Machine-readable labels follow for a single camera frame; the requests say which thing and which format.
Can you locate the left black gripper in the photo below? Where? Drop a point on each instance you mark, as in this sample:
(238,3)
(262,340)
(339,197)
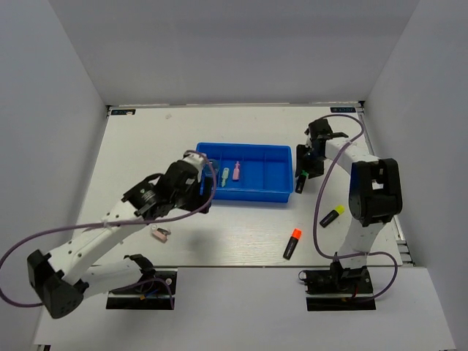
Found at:
(199,199)

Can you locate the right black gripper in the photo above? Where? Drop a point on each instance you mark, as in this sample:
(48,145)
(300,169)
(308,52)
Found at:
(302,163)

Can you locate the green cap black highlighter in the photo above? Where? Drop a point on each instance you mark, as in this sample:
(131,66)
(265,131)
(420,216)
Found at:
(301,181)

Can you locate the pink white stapler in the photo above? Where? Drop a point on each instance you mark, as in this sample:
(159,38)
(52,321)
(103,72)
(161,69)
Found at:
(159,233)

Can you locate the yellow cap black highlighter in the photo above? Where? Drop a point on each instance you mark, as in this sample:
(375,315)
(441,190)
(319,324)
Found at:
(332,215)

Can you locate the pink correction pen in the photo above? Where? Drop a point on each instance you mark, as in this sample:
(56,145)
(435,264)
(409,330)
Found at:
(237,171)

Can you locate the orange cap black highlighter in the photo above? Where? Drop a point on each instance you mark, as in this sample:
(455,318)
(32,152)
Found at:
(292,243)

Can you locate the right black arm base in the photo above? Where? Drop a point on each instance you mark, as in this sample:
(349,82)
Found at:
(323,294)

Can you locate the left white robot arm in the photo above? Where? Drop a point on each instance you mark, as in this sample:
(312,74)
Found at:
(67,275)

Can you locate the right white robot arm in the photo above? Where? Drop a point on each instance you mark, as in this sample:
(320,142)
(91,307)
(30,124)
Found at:
(374,196)

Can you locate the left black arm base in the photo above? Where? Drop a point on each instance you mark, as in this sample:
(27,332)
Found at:
(159,295)

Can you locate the right corner label sticker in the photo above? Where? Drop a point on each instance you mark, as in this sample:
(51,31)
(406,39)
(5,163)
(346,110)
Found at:
(343,110)

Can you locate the corner label sticker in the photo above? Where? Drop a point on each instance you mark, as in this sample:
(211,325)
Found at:
(343,110)
(123,112)

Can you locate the blue plastic divided tray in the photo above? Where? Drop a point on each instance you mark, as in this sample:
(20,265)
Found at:
(266,171)

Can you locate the left corner label sticker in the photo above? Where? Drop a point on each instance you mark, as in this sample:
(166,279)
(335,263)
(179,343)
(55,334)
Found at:
(123,112)

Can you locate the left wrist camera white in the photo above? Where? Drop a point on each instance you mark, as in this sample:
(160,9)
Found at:
(195,158)

